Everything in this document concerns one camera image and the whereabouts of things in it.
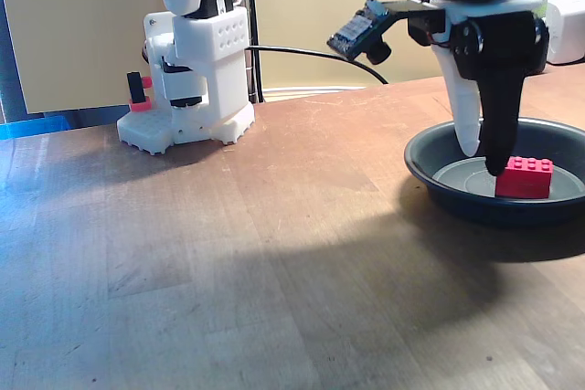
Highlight red lego block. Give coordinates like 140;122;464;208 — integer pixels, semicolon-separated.
495;155;555;200

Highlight black cable along pole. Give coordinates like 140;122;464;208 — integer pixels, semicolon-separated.
249;0;266;104

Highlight blue tape strip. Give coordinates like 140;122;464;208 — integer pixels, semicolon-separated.
0;114;72;141

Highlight dark round metal bin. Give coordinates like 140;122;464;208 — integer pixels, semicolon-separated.
403;115;585;228

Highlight black camera on mount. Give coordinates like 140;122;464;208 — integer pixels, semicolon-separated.
326;0;447;66

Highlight black usb cable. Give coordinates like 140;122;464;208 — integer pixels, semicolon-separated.
246;44;389;86

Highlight black and red table clamp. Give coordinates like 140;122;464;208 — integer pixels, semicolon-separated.
126;70;154;113

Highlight large white power adapter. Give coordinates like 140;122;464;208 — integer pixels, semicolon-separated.
545;0;585;66

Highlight dark board frame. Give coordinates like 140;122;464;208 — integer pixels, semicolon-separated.
0;0;28;124

